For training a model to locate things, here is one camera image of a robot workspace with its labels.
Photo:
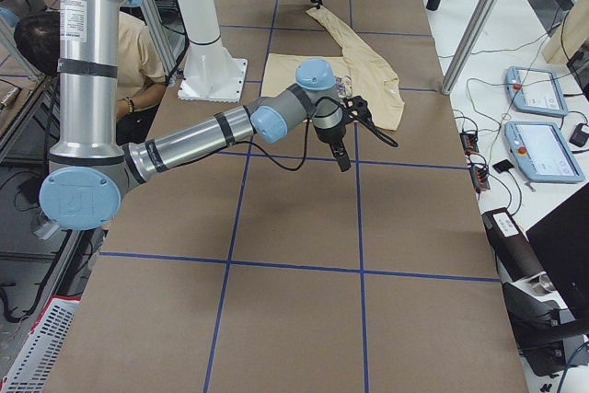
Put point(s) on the beige long sleeve shirt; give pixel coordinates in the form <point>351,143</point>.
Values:
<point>367,73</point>

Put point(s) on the seated person in beige shirt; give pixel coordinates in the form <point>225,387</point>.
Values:
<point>141,82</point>

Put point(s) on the lower blue teach pendant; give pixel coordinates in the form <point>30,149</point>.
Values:
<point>541,152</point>

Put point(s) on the blue teach pendant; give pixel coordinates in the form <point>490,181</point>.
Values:
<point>541,152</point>
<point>535,91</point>

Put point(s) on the black label printer device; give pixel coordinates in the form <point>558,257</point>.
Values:
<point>510,245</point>

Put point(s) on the upper blue teach pendant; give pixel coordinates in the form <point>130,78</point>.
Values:
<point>535,91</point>

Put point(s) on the black monitor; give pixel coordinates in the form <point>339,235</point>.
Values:
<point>560,242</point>

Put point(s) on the white plastic basket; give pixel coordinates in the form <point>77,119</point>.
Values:
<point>31,367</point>

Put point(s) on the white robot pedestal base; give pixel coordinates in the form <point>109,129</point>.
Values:
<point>210,73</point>

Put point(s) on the aluminium frame post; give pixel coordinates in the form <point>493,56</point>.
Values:
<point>464,49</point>

